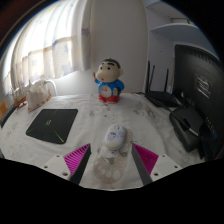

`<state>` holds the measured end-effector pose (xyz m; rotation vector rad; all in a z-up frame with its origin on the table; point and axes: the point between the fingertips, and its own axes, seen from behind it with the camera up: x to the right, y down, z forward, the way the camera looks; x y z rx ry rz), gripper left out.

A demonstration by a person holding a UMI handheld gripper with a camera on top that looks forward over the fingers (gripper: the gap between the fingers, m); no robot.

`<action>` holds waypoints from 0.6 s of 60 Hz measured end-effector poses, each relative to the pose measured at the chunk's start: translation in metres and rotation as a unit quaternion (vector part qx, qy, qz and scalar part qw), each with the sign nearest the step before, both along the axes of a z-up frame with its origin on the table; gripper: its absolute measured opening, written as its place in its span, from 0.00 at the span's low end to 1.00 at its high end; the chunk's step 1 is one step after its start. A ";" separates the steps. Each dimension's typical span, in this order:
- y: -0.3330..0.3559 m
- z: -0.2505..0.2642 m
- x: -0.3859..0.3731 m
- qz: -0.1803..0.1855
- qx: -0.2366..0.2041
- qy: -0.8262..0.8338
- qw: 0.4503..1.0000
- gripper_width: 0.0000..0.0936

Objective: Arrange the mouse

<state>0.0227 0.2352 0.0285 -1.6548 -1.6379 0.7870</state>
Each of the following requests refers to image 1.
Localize white metal chair back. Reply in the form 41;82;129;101
43;78;58;97

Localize white cartoon-print computer mouse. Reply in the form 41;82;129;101
103;123;128;151

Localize black computer monitor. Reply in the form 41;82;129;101
173;43;224;161

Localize white fabric bag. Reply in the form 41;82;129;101
25;79;53;113

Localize black router with antennas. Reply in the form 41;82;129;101
143;60;183;108

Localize white wall shelf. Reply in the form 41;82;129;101
149;19;218;51

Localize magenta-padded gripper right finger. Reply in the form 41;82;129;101
130;142;184;186

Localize white printed tablecloth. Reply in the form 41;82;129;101
0;92;206;191

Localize orange box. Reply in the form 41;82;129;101
0;101;8;119

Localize black mouse pad green lines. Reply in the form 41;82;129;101
25;108;79;145

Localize cartoon boy clock figurine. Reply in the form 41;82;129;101
93;57;125;104

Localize brown woven tray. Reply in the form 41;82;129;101
13;95;28;109

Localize black bag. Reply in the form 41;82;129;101
168;105;205;154

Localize black keyboard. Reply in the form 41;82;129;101
0;104;19;129

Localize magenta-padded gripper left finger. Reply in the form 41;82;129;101
41;143;92;185

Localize white patterned curtain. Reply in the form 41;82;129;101
1;0;93;98

